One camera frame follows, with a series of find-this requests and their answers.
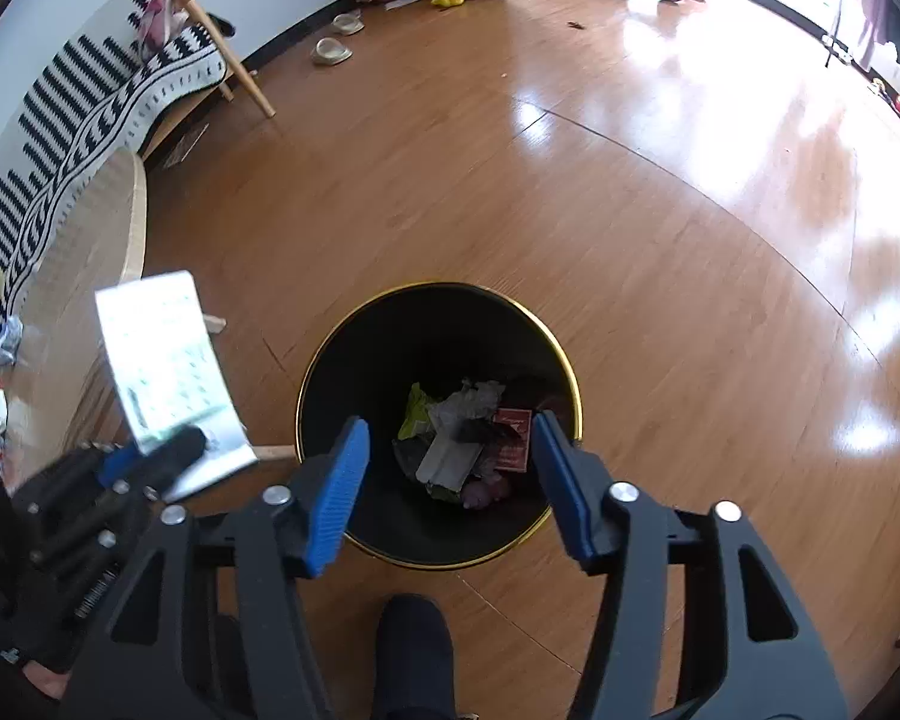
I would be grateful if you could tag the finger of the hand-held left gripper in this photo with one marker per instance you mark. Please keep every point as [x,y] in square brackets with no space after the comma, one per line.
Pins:
[174,457]
[118,465]

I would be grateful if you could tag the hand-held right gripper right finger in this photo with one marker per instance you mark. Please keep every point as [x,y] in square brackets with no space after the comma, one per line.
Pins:
[562,487]

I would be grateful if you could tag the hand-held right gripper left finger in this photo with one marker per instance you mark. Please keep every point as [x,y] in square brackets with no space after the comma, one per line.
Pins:
[337,495]

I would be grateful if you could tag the small red box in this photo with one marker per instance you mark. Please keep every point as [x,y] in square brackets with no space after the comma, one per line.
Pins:
[511,439]

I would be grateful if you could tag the green and white carton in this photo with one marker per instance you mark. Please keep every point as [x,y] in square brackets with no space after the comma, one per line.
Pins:
[161,360]

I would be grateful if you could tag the green popcorn packet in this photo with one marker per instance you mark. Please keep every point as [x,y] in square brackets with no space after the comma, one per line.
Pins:
[416,416]

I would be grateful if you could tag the white grey wrapper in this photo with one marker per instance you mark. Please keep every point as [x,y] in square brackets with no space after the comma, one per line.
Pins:
[446,461]

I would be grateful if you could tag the clear plastic bag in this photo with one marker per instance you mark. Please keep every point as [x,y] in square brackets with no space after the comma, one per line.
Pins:
[469,401]

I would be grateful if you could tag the black bin with gold rim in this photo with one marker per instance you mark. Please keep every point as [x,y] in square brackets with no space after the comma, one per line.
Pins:
[360,360]

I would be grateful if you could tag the crumpled blue-grey wrapper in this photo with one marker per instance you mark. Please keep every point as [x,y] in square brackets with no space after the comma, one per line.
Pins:
[7,337]

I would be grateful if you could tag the black and white striped sofa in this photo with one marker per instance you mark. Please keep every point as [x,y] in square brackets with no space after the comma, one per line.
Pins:
[67,112]

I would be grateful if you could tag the beige slipper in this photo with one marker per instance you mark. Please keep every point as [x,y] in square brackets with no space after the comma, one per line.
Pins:
[331,52]
[347,22]

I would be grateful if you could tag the pink cartoon cushion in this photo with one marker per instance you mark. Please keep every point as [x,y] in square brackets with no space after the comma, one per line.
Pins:
[157,11]

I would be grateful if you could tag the wooden sofa frame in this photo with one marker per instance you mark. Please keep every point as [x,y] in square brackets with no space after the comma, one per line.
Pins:
[229,52]

